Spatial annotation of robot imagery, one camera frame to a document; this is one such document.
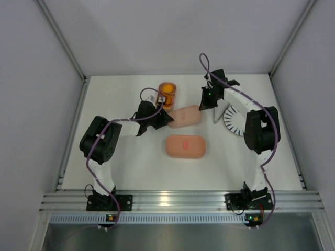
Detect metal tongs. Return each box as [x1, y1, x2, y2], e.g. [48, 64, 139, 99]
[213, 100, 230, 124]

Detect pink box lid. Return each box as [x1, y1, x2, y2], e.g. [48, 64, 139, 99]
[168, 105, 202, 129]
[165, 135, 206, 152]

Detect pink lunch box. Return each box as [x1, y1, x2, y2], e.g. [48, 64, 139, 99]
[155, 82, 177, 112]
[167, 152, 206, 159]

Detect orange round toy food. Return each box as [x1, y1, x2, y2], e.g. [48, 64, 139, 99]
[162, 84, 174, 93]

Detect striped round plate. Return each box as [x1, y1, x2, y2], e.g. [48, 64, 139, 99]
[222, 106, 245, 137]

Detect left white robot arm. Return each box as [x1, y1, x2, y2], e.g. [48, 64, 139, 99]
[79, 99, 174, 198]

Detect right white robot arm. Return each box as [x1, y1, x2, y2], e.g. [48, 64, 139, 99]
[199, 69, 281, 200]

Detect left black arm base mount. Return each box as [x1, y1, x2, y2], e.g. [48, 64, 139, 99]
[86, 193, 133, 211]

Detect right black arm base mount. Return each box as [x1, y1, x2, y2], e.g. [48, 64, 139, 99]
[225, 193, 273, 211]

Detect left aluminium frame post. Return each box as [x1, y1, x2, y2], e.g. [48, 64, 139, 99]
[35, 0, 87, 82]

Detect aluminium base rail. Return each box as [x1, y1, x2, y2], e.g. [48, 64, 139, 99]
[39, 190, 324, 213]

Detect grey slotted cable duct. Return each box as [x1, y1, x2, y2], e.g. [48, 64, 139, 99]
[49, 213, 248, 224]

